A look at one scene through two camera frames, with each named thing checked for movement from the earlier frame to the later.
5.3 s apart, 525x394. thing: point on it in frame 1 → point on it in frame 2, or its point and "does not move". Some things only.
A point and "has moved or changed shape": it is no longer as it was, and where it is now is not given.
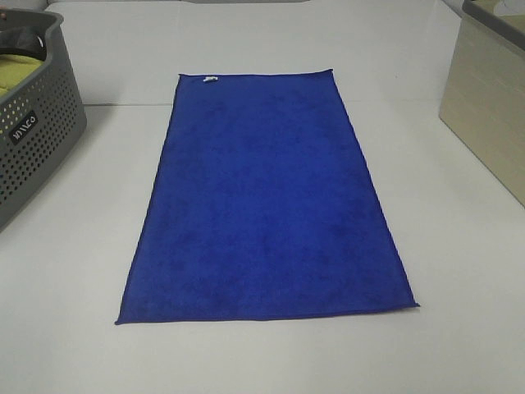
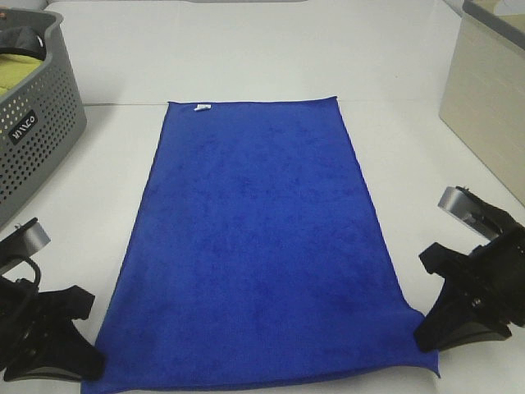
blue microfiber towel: (259, 203) has moved or changed shape
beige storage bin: (483, 98) does not move
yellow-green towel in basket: (14, 69) does not move
